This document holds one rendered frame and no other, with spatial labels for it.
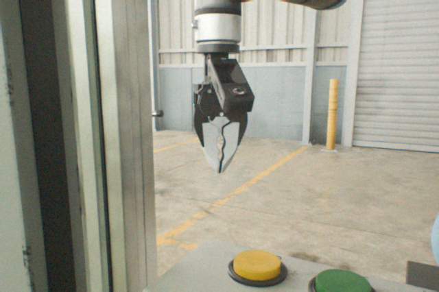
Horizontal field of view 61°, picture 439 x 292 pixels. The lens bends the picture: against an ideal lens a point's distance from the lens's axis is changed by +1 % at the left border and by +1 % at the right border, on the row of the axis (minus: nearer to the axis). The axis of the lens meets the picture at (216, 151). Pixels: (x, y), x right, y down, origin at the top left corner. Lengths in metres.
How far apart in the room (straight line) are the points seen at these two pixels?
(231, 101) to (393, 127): 5.40
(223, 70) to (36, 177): 0.40
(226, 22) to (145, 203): 0.35
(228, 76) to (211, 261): 0.30
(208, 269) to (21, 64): 0.22
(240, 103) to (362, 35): 5.40
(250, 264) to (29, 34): 0.23
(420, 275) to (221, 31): 0.50
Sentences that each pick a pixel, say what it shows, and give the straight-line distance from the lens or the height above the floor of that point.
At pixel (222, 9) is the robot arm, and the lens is 0.60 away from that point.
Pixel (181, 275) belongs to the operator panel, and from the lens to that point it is 0.33.
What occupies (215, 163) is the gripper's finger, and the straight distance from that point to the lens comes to 0.62.
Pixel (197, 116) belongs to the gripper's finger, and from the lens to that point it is 0.60.
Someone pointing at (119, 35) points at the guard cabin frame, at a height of 1.09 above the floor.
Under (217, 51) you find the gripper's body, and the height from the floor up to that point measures 1.10.
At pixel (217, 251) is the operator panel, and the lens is 0.36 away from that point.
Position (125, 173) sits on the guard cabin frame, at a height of 0.98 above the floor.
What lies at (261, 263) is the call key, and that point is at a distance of 0.33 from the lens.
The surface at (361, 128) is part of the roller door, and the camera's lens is 5.91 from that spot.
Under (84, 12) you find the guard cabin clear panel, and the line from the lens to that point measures 0.31.
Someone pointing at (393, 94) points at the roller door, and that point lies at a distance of 5.84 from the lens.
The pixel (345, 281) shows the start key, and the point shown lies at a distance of 0.32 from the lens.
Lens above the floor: 1.06
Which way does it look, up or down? 12 degrees down
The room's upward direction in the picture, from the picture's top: straight up
